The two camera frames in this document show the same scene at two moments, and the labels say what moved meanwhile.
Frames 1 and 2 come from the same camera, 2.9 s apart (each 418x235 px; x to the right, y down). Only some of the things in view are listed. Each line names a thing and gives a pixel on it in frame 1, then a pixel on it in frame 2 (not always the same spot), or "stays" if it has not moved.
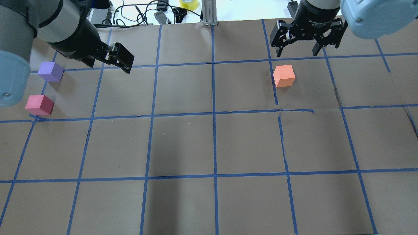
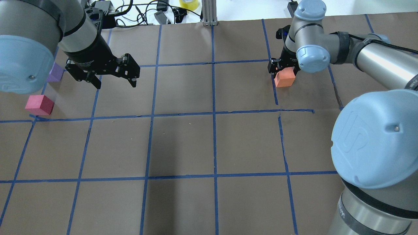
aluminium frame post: [209, 12] stays
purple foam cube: [51, 71] stays
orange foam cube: [284, 75] stays
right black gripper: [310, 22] to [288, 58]
